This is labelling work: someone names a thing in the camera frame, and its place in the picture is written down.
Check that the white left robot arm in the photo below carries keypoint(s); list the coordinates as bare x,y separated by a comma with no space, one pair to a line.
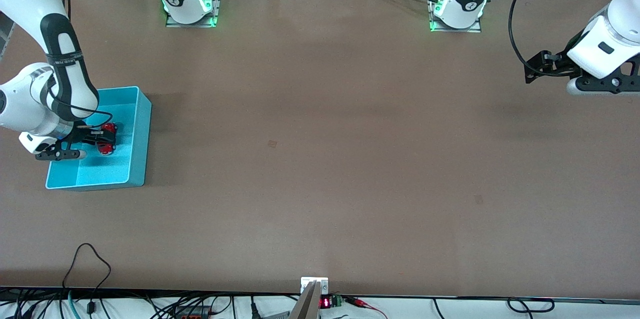
600,49

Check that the black orange power strip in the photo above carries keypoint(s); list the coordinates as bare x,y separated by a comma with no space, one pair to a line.
192,312

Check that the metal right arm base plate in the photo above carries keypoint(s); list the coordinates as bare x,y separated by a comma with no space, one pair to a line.
216,4

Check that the red digit display module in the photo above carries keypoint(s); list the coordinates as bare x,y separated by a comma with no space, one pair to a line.
325,303

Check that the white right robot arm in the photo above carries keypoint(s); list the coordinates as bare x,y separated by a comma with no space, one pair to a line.
30,104

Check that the red clip lead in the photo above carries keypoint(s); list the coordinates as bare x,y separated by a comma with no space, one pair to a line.
361,303

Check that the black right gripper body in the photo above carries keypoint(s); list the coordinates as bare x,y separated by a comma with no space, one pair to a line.
86,134

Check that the aluminium camera mount bar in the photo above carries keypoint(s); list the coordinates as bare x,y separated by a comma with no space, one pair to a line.
307,306

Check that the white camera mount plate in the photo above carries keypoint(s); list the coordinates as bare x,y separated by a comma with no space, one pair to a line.
306,281

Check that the blue plastic box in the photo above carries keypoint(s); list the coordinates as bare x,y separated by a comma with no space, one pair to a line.
125,169

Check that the green terminal block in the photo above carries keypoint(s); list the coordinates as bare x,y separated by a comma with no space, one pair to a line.
337,301

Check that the red beetle toy car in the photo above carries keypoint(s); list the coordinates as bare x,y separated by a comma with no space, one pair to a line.
105,148

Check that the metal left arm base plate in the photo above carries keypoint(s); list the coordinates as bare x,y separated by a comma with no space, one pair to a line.
475,28

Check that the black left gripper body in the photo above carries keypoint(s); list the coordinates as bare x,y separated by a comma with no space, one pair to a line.
562,62

